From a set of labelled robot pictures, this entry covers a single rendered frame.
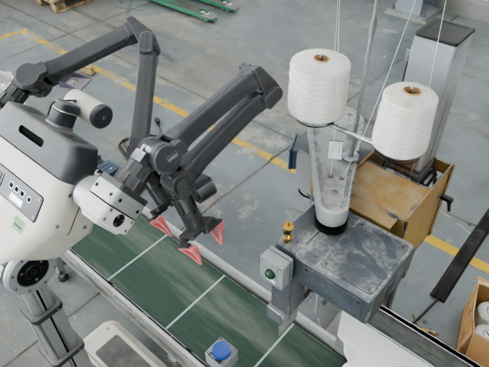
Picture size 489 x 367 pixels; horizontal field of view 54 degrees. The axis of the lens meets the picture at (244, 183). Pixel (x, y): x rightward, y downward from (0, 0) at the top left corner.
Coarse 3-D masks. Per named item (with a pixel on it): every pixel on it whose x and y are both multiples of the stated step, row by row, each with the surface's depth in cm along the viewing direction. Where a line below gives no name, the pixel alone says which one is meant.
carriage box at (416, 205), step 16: (368, 160) 153; (368, 176) 146; (384, 176) 146; (400, 176) 147; (432, 176) 151; (448, 176) 150; (352, 192) 140; (368, 192) 140; (384, 192) 140; (400, 192) 140; (416, 192) 140; (432, 192) 142; (384, 208) 135; (400, 208) 135; (416, 208) 135; (432, 208) 154; (400, 224) 132; (416, 224) 144; (432, 224) 164; (416, 240) 156
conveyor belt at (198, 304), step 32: (96, 224) 264; (96, 256) 247; (128, 256) 247; (160, 256) 246; (128, 288) 232; (160, 288) 231; (192, 288) 231; (224, 288) 231; (160, 320) 218; (192, 320) 218; (224, 320) 218; (256, 320) 218; (256, 352) 206; (288, 352) 206; (320, 352) 205
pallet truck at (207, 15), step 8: (152, 0) 599; (160, 0) 588; (168, 0) 587; (176, 0) 587; (200, 0) 597; (208, 0) 588; (216, 0) 585; (224, 0) 585; (176, 8) 576; (184, 8) 568; (192, 8) 567; (200, 8) 567; (224, 8) 577; (232, 8) 573; (200, 16) 556; (208, 16) 553; (216, 16) 555
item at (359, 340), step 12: (348, 324) 152; (360, 324) 147; (348, 336) 156; (360, 336) 151; (372, 336) 147; (384, 336) 143; (348, 348) 156; (360, 348) 154; (372, 348) 150; (384, 348) 145; (396, 348) 142; (348, 360) 156; (360, 360) 154; (372, 360) 153; (384, 360) 148; (396, 360) 144; (408, 360) 141; (420, 360) 137
